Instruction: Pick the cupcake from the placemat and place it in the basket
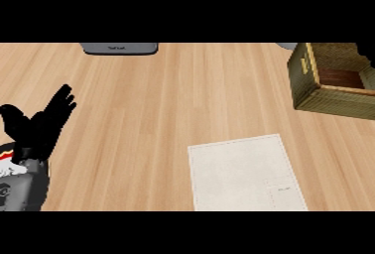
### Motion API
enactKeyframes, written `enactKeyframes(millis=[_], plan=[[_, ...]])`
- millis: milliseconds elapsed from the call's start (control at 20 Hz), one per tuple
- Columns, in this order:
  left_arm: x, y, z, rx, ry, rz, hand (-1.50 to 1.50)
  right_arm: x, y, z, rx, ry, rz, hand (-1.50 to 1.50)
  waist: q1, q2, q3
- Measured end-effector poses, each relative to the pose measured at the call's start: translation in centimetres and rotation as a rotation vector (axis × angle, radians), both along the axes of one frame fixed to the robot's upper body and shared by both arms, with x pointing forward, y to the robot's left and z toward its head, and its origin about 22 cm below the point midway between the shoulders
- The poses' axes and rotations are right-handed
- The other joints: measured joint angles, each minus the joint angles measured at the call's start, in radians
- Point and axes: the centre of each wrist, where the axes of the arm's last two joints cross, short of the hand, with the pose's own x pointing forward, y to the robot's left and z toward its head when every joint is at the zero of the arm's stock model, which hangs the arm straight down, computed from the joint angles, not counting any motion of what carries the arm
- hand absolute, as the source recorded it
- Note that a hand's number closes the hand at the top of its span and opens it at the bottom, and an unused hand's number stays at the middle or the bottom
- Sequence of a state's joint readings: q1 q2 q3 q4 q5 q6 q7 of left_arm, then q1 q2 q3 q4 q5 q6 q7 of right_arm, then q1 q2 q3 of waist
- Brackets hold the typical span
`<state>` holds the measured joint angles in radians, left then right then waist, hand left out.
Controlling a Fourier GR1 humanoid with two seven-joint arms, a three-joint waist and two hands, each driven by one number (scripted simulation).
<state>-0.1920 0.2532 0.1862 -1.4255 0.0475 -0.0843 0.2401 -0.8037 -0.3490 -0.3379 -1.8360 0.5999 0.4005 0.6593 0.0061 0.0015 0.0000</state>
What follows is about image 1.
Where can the white placemat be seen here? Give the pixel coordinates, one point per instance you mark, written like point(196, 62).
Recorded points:
point(244, 175)

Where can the grey rounded object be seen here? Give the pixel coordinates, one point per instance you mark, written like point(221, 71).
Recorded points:
point(286, 45)

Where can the grey flat appliance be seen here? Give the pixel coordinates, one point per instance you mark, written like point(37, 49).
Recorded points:
point(120, 48)

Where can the olive wicker basket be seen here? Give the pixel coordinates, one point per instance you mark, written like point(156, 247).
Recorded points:
point(332, 96)

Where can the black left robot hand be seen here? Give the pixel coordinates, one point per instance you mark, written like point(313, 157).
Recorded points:
point(40, 125)

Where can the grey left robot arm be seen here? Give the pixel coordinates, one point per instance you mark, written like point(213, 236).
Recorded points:
point(24, 185)

